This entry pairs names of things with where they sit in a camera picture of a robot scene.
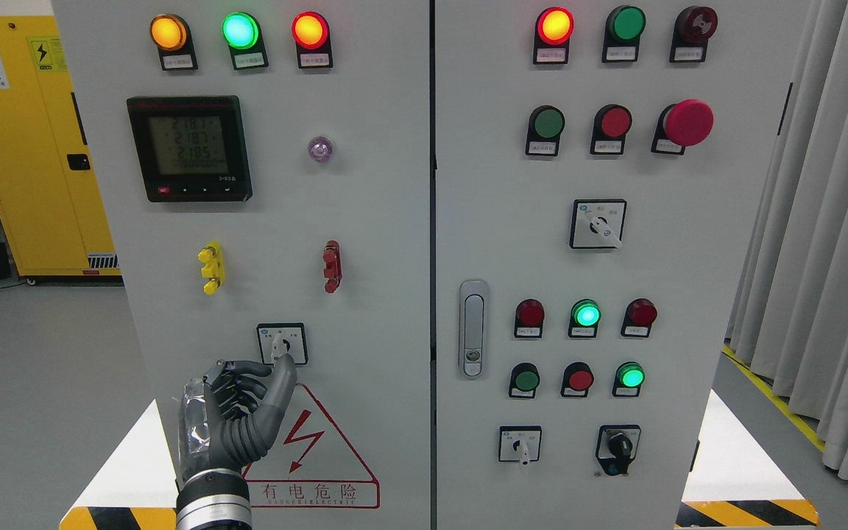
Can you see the grey black robotic hand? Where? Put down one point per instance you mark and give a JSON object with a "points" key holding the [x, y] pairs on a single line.
{"points": [[230, 417]]}

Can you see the white rotary selector switch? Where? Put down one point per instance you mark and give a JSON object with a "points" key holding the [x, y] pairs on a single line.
{"points": [[597, 224], [288, 337], [519, 444]]}

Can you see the silver black robot forearm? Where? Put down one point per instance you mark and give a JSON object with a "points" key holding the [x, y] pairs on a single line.
{"points": [[214, 499]]}

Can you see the red electric hazard warning sticker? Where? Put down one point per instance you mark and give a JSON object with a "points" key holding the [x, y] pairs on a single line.
{"points": [[312, 464]]}

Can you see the left yellow black base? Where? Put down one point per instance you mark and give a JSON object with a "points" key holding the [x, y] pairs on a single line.
{"points": [[135, 488]]}

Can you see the yellow black base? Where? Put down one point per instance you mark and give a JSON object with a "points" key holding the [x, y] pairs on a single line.
{"points": [[135, 488], [734, 484]]}

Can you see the yellow terminal connector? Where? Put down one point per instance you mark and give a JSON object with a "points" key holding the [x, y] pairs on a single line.
{"points": [[213, 267]]}

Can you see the red terminal connector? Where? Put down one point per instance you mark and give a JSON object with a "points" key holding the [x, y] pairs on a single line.
{"points": [[333, 266]]}

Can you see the black digital power meter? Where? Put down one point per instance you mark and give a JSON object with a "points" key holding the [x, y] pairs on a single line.
{"points": [[191, 148]]}

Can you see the small purple clear lamp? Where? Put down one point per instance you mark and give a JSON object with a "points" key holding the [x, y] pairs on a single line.
{"points": [[320, 149]]}

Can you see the dark red lamp lower left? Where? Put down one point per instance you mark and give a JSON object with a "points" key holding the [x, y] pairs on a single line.
{"points": [[529, 319]]}

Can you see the dark red lamp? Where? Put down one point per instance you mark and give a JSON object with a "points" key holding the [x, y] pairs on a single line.
{"points": [[638, 318], [529, 319]]}

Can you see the grey electrical control cabinet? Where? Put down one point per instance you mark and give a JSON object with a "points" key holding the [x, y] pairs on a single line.
{"points": [[427, 105]]}

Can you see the red push button lower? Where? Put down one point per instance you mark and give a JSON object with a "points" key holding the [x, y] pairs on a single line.
{"points": [[577, 380]]}

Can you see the red push button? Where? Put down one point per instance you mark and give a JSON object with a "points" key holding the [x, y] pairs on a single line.
{"points": [[610, 126], [577, 380]]}

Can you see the green lit lamp lower middle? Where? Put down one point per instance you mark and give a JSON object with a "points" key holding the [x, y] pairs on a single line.
{"points": [[584, 319]]}

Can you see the green lit lamp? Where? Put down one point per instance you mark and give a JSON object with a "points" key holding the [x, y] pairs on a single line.
{"points": [[584, 319], [244, 39]]}

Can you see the yellow indicator lamp top left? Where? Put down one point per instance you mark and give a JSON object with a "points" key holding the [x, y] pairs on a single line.
{"points": [[173, 40]]}

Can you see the green lit lamp top left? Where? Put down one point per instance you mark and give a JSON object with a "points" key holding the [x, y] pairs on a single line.
{"points": [[244, 39]]}

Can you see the red lit lamp top left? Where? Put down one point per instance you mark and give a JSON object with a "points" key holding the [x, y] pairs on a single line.
{"points": [[313, 41]]}

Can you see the red lit lamp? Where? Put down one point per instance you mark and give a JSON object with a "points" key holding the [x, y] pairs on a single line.
{"points": [[313, 41], [552, 32]]}

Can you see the yellow safety storage cabinet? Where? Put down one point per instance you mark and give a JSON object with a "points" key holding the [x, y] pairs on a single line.
{"points": [[50, 204]]}

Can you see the green lit push button lower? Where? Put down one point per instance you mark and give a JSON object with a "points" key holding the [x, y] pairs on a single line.
{"points": [[629, 378]]}

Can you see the dark red lamp lower right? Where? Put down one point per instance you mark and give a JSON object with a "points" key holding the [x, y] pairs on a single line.
{"points": [[638, 318]]}

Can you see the green push button upper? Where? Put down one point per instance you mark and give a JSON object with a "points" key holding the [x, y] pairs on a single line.
{"points": [[544, 129]]}

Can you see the red push button upper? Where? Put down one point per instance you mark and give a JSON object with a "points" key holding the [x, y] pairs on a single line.
{"points": [[610, 126]]}

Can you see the red lit lamp top right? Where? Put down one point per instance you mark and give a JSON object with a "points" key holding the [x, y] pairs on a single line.
{"points": [[552, 32]]}

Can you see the red emergency stop mushroom button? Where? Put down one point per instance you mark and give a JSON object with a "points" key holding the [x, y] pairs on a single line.
{"points": [[681, 125]]}

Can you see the green unlit lamp top right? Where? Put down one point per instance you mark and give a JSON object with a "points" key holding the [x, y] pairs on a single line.
{"points": [[623, 28]]}

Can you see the right yellow black base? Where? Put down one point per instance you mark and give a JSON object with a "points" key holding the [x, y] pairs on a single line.
{"points": [[734, 484]]}

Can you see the grey curtain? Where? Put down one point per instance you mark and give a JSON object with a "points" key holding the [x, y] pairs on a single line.
{"points": [[789, 323]]}

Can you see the dark red buzzer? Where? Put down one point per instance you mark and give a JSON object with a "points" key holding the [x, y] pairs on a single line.
{"points": [[692, 31]]}

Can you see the silver cabinet door handle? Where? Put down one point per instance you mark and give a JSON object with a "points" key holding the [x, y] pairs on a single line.
{"points": [[473, 295]]}

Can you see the black knob selector switch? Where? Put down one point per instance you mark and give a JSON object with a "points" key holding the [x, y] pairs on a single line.
{"points": [[617, 447]]}

